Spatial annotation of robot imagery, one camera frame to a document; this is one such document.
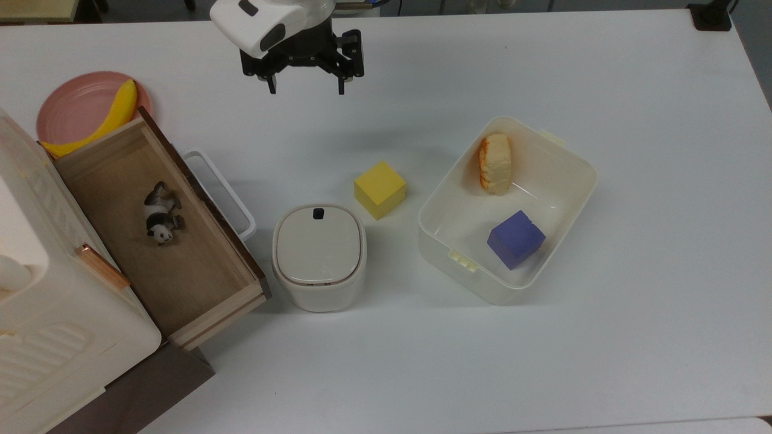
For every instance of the white plastic container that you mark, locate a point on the white plastic container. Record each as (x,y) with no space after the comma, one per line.
(561,181)

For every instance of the purple foam cube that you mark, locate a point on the purple foam cube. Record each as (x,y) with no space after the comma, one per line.
(515,240)

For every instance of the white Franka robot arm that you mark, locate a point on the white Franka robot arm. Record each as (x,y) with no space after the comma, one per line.
(253,21)

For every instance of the toy bread slice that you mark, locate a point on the toy bread slice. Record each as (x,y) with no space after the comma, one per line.
(495,164)

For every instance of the pink plastic plate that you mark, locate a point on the pink plastic plate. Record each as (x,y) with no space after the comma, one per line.
(72,111)

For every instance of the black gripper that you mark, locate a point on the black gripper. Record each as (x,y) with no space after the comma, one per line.
(304,48)

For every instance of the beige wooden furniture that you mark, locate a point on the beige wooden furniture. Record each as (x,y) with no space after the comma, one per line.
(36,9)

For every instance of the yellow foam cube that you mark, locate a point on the yellow foam cube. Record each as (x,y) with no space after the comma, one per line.
(380,190)

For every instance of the cream lidded trash bin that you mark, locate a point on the cream lidded trash bin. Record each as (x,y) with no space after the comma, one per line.
(318,253)

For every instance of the dark brown wooden cabinet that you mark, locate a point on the dark brown wooden cabinet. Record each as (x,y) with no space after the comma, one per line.
(145,389)

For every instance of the black white panda toy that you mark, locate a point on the black white panda toy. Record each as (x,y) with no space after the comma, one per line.
(161,226)

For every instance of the black pole stand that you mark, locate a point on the black pole stand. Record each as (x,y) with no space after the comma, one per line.
(710,17)

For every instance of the yellow toy banana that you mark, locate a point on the yellow toy banana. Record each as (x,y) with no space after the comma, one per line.
(114,117)

